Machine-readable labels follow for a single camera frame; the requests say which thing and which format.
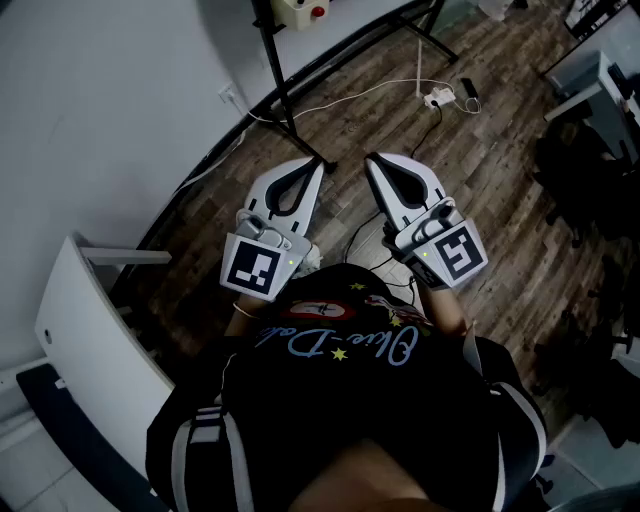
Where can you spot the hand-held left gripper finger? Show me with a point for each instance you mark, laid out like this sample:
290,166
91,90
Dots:
310,200
260,182

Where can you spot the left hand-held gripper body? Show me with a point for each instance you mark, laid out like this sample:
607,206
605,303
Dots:
250,267

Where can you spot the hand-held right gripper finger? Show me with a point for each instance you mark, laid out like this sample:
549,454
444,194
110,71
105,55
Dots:
425,175
385,195

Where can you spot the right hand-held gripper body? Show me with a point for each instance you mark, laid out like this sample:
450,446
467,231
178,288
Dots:
450,250

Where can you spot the person's left forearm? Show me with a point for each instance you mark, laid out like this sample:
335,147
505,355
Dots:
242,320

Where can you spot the person's right forearm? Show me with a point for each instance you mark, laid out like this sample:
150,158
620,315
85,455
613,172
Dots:
450,310

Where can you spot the black tripod stand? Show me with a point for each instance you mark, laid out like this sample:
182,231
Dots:
274,60

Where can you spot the cream plastic bin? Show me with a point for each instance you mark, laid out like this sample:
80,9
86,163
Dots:
295,12

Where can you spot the person's right hand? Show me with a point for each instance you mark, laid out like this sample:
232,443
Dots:
389,239

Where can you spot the person's white shoe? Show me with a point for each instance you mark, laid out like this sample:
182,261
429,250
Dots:
311,257

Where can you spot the white power strip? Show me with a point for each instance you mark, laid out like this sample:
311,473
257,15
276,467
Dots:
439,97

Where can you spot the small black device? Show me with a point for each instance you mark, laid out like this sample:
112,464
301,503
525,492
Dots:
469,87

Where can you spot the white thin stick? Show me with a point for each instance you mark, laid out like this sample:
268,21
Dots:
419,65

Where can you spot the black office chair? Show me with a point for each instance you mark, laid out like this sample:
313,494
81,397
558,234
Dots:
580,175

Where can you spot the person's black printed shirt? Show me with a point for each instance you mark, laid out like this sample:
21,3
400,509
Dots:
350,400

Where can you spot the red round magnet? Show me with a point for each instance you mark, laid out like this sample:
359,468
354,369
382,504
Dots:
318,12

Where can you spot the clear plastic bag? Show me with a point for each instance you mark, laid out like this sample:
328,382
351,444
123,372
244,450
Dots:
495,7

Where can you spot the white side table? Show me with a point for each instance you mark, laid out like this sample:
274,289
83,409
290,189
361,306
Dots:
590,80

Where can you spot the dark blue panel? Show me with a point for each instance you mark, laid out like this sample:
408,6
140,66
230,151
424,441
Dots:
75,430

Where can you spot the person's chin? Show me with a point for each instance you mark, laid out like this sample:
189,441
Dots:
360,480

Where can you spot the white wall outlet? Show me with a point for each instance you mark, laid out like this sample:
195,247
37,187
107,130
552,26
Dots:
229,92

